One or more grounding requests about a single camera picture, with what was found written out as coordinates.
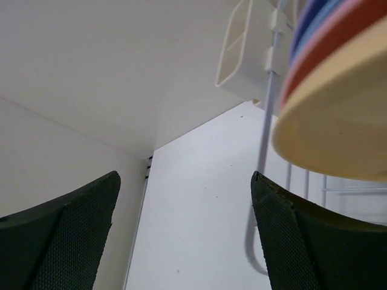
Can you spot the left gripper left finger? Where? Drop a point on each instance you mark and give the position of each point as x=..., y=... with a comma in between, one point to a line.
x=59, y=244

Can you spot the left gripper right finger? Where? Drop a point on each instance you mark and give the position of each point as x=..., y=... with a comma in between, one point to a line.
x=307, y=246

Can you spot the orange plate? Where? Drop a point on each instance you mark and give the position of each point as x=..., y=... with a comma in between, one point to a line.
x=334, y=122

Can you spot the pink plate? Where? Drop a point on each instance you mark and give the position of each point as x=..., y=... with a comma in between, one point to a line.
x=349, y=20

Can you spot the purple plate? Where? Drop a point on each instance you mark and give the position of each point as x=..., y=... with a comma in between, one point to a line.
x=308, y=13

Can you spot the blue plate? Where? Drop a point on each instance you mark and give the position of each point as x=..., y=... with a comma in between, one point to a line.
x=329, y=8

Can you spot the white cutlery holder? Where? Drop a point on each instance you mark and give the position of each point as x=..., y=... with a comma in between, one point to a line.
x=257, y=42

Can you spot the white wire dish rack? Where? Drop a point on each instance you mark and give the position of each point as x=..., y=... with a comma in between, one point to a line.
x=251, y=224

